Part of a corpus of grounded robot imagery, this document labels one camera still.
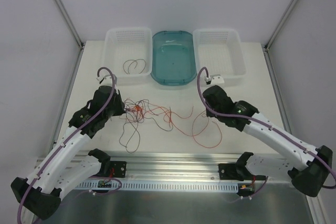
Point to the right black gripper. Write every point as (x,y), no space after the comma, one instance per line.
(210,106)

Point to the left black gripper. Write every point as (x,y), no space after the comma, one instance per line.
(115,106)

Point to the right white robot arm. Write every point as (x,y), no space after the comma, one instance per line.
(304,165)

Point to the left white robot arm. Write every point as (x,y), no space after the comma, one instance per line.
(42,191)

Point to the right white perforated basket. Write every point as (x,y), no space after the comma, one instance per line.
(219,50)

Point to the white perforated basket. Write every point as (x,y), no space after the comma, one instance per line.
(219,50)
(127,52)

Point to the left white perforated basket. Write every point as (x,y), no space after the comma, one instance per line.
(127,52)

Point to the teal transparent plastic bin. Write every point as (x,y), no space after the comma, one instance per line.
(173,62)

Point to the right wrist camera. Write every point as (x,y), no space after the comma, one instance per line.
(215,79)

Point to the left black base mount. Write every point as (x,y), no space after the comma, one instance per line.
(118,169)

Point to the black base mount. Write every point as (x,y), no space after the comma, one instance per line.
(118,169)
(231,171)

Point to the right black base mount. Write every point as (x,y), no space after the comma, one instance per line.
(231,171)

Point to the white slotted cable duct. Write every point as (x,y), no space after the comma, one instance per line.
(137,185)

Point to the aluminium mounting rail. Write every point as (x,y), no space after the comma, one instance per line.
(173,166)

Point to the right aluminium frame post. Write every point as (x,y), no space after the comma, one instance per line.
(280,25)

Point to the aluminium frame post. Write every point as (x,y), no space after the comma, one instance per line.
(65,16)
(280,25)

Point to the left aluminium frame post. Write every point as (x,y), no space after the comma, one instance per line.
(65,16)

